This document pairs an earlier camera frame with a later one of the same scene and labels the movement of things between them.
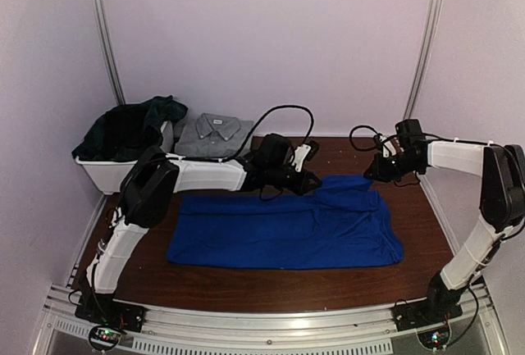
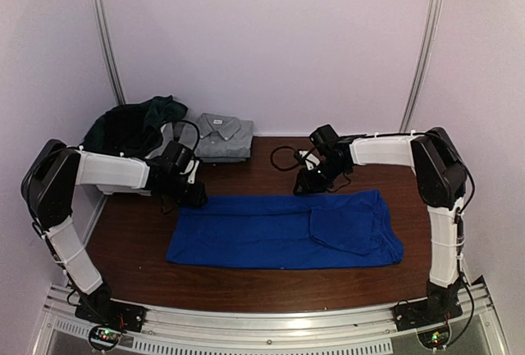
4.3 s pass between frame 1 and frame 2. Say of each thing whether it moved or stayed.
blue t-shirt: stayed
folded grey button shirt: stayed
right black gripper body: moved
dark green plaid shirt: stayed
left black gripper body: moved
